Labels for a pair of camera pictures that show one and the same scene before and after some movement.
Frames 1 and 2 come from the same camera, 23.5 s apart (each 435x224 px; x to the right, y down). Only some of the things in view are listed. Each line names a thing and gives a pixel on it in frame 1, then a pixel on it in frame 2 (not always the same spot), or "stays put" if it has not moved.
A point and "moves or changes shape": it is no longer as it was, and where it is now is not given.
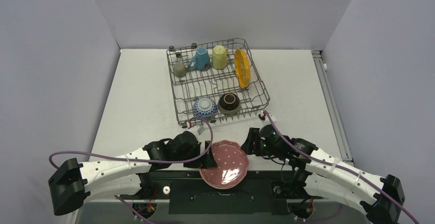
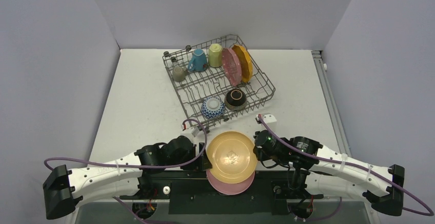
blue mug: (201, 60) moves or changes shape
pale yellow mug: (219, 57) moves or changes shape
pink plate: (232, 162) -> (232, 66)
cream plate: (221, 187) -> (232, 156)
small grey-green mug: (180, 70) moves or changes shape
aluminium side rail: (333, 112) stays put
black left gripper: (206, 162) stays put
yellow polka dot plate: (242, 66) moves or changes shape
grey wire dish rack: (215, 81) stays put
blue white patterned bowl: (205, 107) moves or changes shape
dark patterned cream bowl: (229, 103) moves or changes shape
